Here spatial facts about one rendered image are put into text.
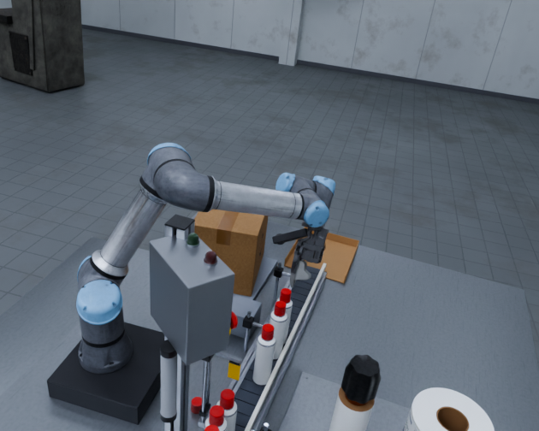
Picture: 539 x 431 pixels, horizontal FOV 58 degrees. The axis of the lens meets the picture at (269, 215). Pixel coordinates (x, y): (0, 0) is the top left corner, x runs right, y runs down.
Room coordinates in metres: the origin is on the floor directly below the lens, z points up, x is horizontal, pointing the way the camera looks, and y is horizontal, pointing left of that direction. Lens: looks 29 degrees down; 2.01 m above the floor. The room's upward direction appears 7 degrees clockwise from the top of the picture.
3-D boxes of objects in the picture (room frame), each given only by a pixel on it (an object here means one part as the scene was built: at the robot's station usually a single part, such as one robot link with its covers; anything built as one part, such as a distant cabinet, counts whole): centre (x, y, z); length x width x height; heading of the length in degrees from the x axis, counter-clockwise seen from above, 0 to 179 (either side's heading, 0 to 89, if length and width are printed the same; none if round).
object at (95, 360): (1.03, 0.43, 0.95); 0.15 x 0.15 x 0.10
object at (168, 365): (0.72, 0.17, 1.18); 0.04 x 0.04 x 0.21
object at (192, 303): (0.76, 0.14, 1.38); 0.17 x 0.10 x 0.19; 39
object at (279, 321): (1.13, -0.06, 0.98); 0.05 x 0.05 x 0.20
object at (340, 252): (1.80, -0.25, 0.85); 0.30 x 0.26 x 0.04; 164
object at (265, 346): (1.03, -0.03, 0.98); 0.05 x 0.05 x 0.20
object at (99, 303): (1.04, 0.44, 1.07); 0.13 x 0.12 x 0.14; 22
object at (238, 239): (1.60, 0.14, 0.99); 0.30 x 0.24 x 0.27; 175
